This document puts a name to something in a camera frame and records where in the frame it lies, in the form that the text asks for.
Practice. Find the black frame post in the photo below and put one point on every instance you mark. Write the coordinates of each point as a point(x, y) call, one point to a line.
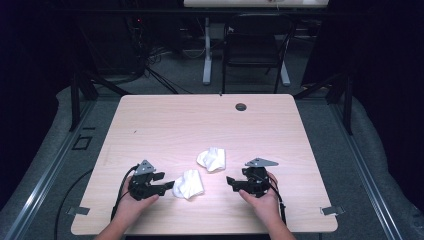
point(75, 100)
point(346, 103)

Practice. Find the round table grommet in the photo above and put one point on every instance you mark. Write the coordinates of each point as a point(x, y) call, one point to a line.
point(240, 107)

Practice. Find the person's right hand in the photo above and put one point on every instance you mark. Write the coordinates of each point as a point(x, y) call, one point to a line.
point(263, 206)

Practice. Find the white desk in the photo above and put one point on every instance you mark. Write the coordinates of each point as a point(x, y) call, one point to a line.
point(253, 3)

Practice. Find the grey metal table bracket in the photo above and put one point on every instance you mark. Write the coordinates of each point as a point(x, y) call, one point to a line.
point(78, 210)
point(332, 210)

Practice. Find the aluminium floor rail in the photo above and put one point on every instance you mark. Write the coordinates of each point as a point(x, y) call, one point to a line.
point(43, 176)
point(363, 173)

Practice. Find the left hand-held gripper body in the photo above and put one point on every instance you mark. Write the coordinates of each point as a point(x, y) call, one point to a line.
point(143, 186)

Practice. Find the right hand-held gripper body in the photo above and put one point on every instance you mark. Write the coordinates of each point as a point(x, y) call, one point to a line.
point(257, 181)

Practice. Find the black folding chair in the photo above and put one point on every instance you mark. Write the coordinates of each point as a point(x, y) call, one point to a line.
point(255, 50)

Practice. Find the white cloth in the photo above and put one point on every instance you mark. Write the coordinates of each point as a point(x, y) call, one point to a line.
point(188, 185)
point(212, 159)

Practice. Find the person's left hand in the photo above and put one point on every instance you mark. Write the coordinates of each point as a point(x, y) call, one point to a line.
point(133, 208)

